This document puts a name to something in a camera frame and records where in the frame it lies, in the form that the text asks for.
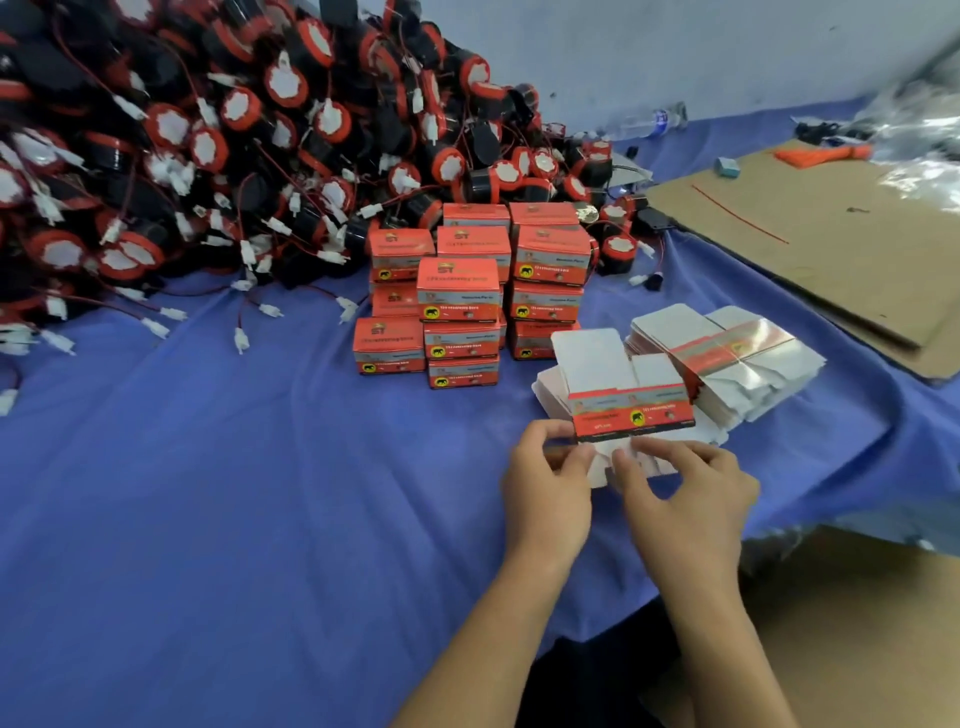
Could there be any person's right hand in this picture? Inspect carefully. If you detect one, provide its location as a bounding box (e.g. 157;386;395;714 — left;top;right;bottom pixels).
610;435;762;605

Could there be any person's left hand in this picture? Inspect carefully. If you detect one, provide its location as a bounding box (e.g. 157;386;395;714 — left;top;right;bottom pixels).
499;417;602;584

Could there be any stack of paper boxes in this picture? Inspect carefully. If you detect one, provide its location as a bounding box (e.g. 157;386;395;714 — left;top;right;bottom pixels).
532;304;828;467

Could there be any pile of black red buzzers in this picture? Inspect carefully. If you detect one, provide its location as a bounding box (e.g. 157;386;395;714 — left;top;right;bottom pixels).
0;0;669;414

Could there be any person's left forearm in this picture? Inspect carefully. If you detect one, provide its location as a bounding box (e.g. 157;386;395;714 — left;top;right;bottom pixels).
393;552;579;728

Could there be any brown cardboard sheet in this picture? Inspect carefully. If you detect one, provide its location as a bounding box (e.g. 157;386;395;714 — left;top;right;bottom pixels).
645;142;960;354
862;322;960;384

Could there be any blue cloth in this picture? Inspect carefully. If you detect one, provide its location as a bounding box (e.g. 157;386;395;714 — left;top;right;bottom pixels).
0;97;960;728

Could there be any small orange object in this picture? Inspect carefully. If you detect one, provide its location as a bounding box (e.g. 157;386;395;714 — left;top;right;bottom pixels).
774;142;875;168

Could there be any clear plastic bottle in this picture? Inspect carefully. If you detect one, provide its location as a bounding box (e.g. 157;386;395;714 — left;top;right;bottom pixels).
600;102;689;144

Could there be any clear plastic bag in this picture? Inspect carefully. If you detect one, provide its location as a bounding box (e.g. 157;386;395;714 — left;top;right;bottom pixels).
862;45;960;204

